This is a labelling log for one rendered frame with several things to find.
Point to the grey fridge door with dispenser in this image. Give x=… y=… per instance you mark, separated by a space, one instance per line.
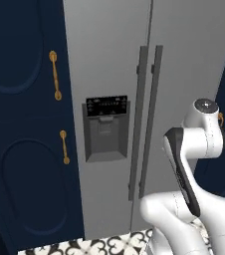
x=108 y=59

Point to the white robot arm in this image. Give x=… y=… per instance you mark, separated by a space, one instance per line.
x=187 y=212

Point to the plain grey fridge door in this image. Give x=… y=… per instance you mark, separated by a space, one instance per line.
x=190 y=66

